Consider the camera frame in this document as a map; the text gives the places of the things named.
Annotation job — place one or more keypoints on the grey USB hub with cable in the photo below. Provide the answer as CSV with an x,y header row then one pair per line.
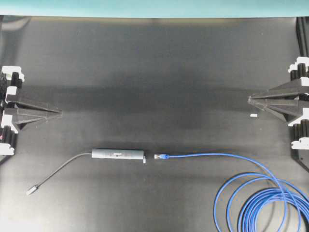
x,y
95,153

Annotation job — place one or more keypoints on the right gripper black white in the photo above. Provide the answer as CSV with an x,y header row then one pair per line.
x,y
294,112

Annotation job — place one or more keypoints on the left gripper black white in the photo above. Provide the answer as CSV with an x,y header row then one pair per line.
x,y
17,110

